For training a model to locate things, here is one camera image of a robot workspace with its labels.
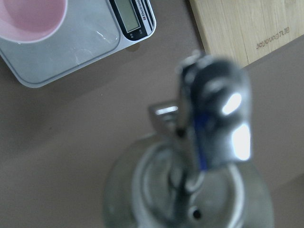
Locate clear glass sauce bottle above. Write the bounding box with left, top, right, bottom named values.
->
left=103, top=52, right=275, bottom=228

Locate pink plastic cup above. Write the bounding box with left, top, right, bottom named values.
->
left=0, top=0, right=68, bottom=43

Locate silver digital kitchen scale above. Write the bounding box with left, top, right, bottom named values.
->
left=0, top=0, right=156, bottom=88

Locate wooden cutting board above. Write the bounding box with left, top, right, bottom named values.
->
left=190, top=0, right=304, bottom=67

